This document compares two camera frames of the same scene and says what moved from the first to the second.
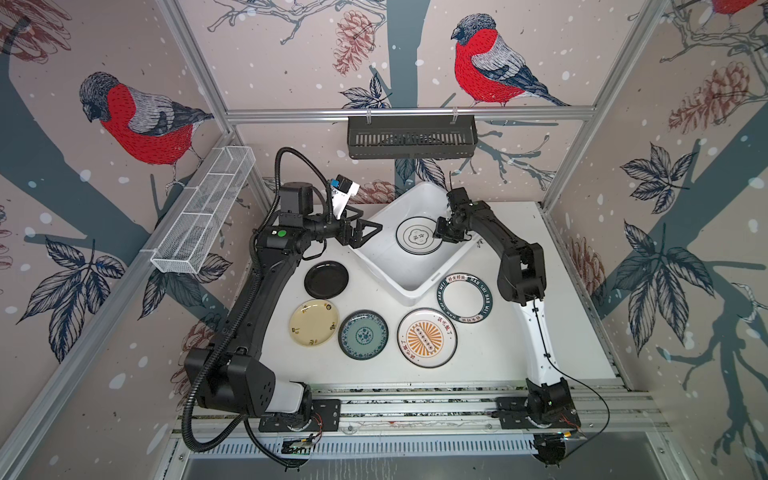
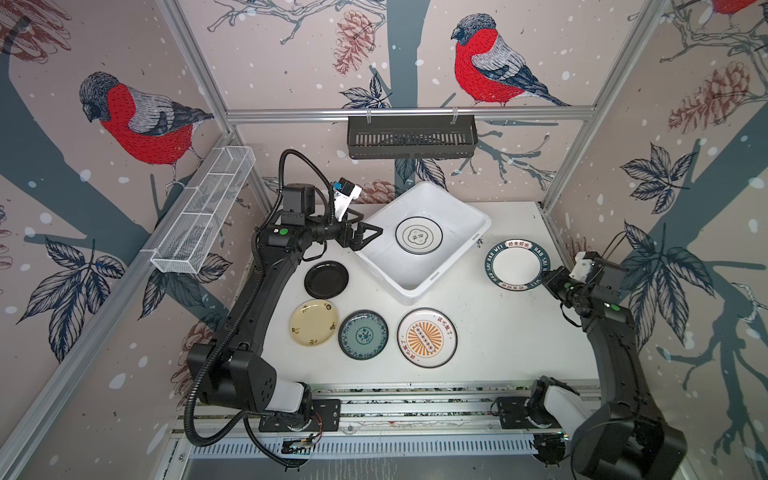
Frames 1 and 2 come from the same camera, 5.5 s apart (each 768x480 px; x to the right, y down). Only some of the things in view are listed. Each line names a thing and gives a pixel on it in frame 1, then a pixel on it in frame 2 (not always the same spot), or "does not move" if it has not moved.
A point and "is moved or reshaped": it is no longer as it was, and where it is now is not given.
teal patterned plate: x=363 y=334 does not move
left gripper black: x=355 y=239 does not move
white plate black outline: x=415 y=235 does not move
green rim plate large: x=465 y=298 is moved or reshaped
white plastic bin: x=405 y=256 does not move
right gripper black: x=441 y=230 -> x=552 y=283
